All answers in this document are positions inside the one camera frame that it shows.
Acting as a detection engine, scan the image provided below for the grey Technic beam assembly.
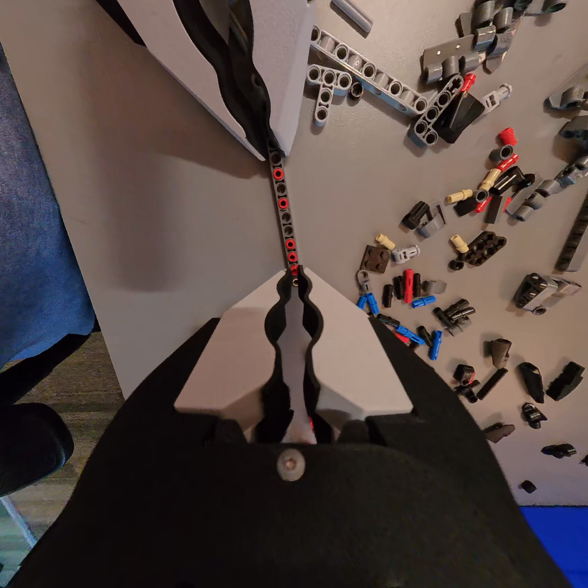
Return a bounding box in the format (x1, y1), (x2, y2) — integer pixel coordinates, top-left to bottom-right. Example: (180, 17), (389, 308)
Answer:
(266, 140), (304, 288)

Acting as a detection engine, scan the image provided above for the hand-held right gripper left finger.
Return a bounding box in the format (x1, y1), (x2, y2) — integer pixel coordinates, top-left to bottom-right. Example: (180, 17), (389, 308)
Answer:
(174, 269), (296, 432)

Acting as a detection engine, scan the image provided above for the pile of loose lego pieces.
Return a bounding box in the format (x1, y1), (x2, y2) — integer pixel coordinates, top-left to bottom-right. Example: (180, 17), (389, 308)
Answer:
(307, 0), (588, 494)

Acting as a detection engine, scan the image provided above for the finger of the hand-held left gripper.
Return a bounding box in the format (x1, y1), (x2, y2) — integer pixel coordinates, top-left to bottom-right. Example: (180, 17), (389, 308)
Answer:
(207, 0), (314, 158)
(117, 0), (273, 161)

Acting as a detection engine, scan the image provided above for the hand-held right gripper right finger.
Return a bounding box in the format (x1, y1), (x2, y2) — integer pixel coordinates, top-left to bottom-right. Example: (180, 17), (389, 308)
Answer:
(298, 266), (414, 432)

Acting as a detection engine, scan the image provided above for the blue plastic bin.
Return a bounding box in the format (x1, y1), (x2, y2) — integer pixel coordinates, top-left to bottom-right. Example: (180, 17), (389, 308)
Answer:
(519, 505), (588, 588)

